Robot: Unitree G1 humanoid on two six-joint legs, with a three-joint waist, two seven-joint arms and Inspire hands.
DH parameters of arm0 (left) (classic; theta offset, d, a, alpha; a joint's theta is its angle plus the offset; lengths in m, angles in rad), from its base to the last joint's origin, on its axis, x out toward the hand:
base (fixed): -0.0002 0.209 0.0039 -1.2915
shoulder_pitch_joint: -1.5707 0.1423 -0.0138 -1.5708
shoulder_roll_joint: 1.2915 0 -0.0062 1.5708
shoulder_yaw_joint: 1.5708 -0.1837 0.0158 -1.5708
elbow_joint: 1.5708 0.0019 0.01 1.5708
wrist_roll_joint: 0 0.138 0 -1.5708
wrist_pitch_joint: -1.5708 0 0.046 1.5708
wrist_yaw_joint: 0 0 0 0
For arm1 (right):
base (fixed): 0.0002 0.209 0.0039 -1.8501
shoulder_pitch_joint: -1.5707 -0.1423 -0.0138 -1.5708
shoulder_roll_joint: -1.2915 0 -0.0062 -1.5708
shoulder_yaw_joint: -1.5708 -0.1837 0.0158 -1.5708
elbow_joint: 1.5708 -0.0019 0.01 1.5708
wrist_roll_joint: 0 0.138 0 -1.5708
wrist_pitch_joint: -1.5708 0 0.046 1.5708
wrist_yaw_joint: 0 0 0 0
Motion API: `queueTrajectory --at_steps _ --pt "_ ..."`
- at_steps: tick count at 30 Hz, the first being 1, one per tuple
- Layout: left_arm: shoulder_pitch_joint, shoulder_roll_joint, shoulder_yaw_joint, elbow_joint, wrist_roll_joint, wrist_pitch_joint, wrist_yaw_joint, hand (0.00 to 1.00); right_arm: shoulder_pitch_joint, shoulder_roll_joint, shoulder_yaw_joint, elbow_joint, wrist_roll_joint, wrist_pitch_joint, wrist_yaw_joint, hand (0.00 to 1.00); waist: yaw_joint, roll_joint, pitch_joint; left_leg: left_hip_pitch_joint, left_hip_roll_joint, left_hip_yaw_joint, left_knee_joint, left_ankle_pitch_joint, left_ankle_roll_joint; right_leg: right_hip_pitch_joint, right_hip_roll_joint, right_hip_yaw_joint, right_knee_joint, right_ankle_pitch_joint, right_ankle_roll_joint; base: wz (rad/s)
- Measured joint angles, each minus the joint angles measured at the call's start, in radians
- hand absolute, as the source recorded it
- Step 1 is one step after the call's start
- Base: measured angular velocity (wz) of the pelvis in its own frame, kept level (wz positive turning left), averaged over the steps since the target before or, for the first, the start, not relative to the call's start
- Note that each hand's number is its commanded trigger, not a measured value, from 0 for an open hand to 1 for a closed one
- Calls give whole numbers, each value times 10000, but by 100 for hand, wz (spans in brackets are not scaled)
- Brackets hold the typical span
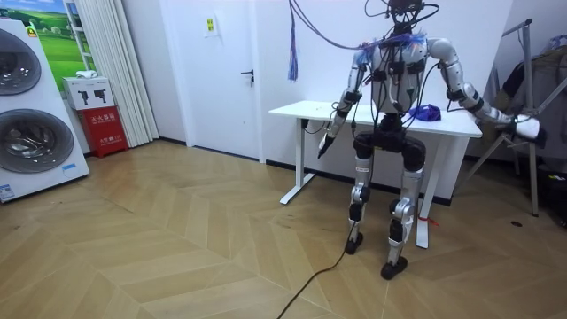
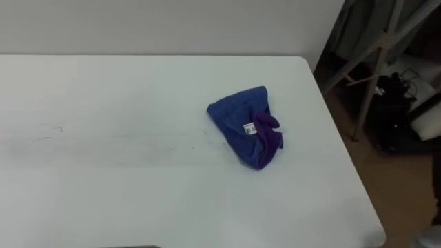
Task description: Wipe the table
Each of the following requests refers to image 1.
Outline blue cloth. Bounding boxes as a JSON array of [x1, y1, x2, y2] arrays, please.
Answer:
[[408, 104, 442, 122]]

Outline white desk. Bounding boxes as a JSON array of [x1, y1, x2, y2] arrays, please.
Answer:
[[268, 99, 484, 250]]

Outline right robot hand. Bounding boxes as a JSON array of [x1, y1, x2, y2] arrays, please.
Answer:
[[513, 113, 548, 150]]

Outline white cardboard box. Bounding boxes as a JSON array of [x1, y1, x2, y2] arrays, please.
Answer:
[[61, 75, 115, 112]]

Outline robot legs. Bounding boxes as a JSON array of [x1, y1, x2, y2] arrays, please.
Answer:
[[344, 128, 428, 281]]

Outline white door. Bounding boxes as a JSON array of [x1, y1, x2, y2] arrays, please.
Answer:
[[159, 0, 263, 161]]

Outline grey hanging garment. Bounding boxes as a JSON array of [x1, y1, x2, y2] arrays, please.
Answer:
[[489, 43, 567, 161]]

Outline red fire equipment cabinet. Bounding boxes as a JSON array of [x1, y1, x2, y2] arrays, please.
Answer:
[[77, 105, 129, 160]]

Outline green landscape wall poster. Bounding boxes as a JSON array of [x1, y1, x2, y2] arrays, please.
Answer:
[[0, 0, 97, 92]]

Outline robot body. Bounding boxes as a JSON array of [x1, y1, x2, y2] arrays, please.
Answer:
[[361, 0, 440, 134]]

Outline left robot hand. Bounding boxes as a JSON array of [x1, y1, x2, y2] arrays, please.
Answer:
[[316, 132, 337, 160]]

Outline cable bundle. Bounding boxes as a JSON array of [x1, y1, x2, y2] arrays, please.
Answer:
[[286, 0, 387, 83]]

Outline black desk cable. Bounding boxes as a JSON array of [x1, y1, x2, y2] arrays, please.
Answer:
[[300, 117, 330, 136]]

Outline white washing machine tower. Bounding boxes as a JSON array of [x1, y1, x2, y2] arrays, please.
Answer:
[[0, 17, 90, 204]]

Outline black floor cable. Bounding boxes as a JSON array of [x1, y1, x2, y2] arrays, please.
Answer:
[[276, 221, 358, 319]]

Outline metal clothes rack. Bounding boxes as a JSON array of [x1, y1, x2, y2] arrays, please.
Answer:
[[460, 18, 567, 218]]

